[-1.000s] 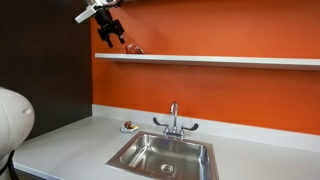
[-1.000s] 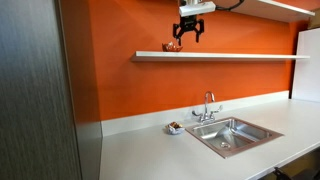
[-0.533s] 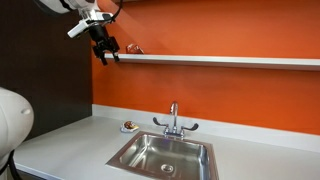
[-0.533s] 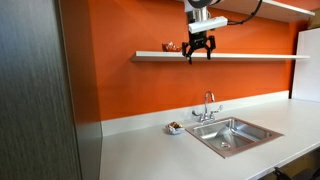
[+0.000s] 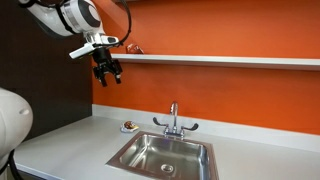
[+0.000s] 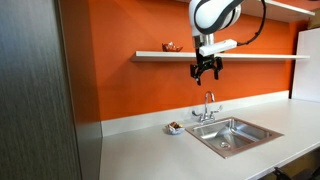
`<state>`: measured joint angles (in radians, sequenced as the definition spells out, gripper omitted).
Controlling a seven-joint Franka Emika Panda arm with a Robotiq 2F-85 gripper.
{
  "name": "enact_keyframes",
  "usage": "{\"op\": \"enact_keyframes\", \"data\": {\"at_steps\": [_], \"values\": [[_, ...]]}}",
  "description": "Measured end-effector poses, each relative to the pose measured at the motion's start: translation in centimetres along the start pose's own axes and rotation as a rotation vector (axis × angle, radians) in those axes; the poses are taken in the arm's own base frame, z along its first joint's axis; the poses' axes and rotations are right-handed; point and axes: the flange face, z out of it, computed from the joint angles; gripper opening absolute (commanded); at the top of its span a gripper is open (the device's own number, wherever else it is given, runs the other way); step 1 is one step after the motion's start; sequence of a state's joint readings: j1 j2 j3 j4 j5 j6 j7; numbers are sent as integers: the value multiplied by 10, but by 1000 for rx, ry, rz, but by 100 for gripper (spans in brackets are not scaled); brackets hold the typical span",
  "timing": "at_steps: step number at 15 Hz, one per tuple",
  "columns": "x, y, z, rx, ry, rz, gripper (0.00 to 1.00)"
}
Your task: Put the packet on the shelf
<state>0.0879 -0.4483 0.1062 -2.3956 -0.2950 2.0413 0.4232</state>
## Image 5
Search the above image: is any dark wood cabinet panel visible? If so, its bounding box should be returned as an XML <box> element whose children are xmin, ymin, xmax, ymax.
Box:
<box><xmin>0</xmin><ymin>0</ymin><xmax>94</xmax><ymax>142</ymax></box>

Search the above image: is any small bowl of candy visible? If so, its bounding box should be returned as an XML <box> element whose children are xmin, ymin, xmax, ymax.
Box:
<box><xmin>119</xmin><ymin>120</ymin><xmax>141</xmax><ymax>134</ymax></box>

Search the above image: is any white wall shelf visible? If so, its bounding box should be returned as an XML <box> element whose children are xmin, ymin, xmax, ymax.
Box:
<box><xmin>110</xmin><ymin>53</ymin><xmax>320</xmax><ymax>72</ymax></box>

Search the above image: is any chrome sink faucet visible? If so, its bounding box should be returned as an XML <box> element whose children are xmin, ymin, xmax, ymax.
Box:
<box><xmin>152</xmin><ymin>101</ymin><xmax>200</xmax><ymax>140</ymax></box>

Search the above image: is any red snack packet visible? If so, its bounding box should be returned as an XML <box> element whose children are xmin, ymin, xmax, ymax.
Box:
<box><xmin>126</xmin><ymin>43</ymin><xmax>145</xmax><ymax>55</ymax></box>

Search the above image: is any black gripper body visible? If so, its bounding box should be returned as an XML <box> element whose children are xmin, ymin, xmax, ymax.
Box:
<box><xmin>91</xmin><ymin>46</ymin><xmax>117</xmax><ymax>75</ymax></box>

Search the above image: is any stainless steel sink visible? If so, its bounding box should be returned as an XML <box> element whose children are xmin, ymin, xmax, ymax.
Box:
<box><xmin>105</xmin><ymin>130</ymin><xmax>220</xmax><ymax>180</ymax></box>

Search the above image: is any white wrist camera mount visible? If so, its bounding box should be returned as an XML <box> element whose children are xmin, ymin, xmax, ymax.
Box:
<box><xmin>68</xmin><ymin>42</ymin><xmax>97</xmax><ymax>60</ymax></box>

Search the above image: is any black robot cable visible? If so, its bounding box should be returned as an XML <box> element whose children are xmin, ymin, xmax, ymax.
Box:
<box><xmin>114</xmin><ymin>0</ymin><xmax>133</xmax><ymax>47</ymax></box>

